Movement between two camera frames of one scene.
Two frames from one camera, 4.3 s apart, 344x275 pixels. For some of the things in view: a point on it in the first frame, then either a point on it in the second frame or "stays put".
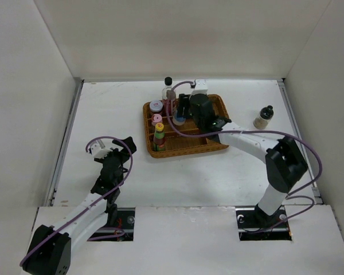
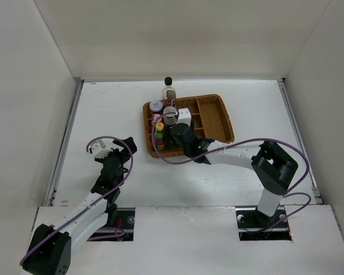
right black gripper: (184, 101) → (168, 136)
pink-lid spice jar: (156, 118) stays put
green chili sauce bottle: (159, 139) stays put
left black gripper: (128, 142) stays put
